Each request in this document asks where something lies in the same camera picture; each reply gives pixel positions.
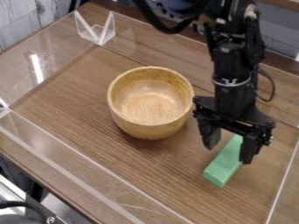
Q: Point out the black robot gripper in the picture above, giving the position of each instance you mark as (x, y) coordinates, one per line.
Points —
(231, 110)

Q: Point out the green rectangular block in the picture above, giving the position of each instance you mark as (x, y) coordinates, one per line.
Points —
(226, 163)

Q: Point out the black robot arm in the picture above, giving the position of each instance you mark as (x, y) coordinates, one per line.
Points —
(231, 29)

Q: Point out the brown wooden bowl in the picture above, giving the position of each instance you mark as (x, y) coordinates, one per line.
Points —
(150, 101)

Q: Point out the clear acrylic tray wall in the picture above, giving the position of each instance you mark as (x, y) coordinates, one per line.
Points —
(102, 170)

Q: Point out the clear acrylic corner bracket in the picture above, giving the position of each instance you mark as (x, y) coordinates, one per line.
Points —
(99, 34)

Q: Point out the black metal table bracket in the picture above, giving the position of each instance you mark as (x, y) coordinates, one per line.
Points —
(52, 218)

